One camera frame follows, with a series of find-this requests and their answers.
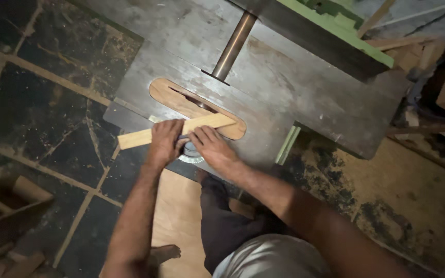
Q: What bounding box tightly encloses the person's left hand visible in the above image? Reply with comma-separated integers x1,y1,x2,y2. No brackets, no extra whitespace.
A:
146,119,187,167

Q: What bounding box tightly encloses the person's right hand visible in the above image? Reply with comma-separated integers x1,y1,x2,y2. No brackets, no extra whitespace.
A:
187,125,242,176

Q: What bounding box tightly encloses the light wooden strip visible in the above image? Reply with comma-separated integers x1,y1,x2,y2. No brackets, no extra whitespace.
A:
117,113,238,150

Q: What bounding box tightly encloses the metal miter gauge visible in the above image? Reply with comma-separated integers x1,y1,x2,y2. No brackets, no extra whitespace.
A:
177,135,207,164

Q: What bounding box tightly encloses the wooden saw throat insert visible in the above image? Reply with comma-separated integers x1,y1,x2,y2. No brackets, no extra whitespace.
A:
149,77,247,141

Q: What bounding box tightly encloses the circular saw blade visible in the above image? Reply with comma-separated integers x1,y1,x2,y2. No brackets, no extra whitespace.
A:
168,86,219,113

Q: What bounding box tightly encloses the steel table saw top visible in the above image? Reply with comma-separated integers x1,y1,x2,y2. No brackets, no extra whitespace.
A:
68,0,410,180

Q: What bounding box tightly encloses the plywood sheet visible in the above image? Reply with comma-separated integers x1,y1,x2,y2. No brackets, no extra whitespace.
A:
99,169,256,278

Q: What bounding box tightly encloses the steel round bar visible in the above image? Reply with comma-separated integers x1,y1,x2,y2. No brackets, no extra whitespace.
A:
211,12,258,81

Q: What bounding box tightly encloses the green metal fence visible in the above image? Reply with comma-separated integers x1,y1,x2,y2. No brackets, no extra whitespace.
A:
275,0,395,69

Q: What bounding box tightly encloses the wooden box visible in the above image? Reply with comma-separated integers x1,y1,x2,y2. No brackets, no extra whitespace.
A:
0,176,55,271

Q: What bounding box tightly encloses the pile of wood scraps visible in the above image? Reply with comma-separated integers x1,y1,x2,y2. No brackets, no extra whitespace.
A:
0,251,65,278

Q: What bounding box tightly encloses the heap of wood offcuts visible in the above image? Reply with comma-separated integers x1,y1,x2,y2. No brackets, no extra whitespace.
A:
356,0,445,182

